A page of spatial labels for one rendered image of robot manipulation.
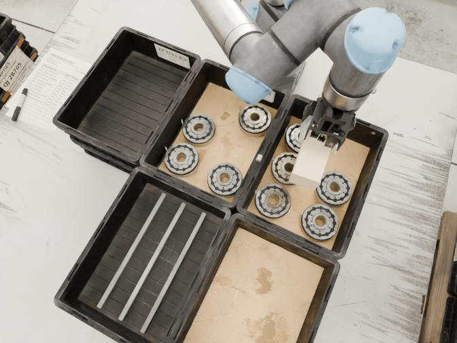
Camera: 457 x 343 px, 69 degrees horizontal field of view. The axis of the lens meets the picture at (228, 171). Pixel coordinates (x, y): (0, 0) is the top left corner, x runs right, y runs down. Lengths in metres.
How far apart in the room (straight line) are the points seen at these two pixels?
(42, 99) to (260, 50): 1.07
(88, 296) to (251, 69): 0.75
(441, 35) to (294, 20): 2.25
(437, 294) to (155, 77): 1.54
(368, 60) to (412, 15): 2.29
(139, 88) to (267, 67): 0.72
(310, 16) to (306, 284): 0.68
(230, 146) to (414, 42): 1.82
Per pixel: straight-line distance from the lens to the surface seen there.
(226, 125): 1.08
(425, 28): 2.75
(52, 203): 1.28
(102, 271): 1.03
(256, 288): 0.96
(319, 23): 0.54
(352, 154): 1.10
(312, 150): 0.76
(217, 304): 0.96
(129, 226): 1.02
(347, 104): 0.58
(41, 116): 1.44
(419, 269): 1.23
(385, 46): 0.49
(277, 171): 1.00
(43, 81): 1.52
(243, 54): 0.57
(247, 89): 0.56
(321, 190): 1.00
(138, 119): 1.14
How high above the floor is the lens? 1.79
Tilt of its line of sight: 70 degrees down
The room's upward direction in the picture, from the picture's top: 3 degrees counter-clockwise
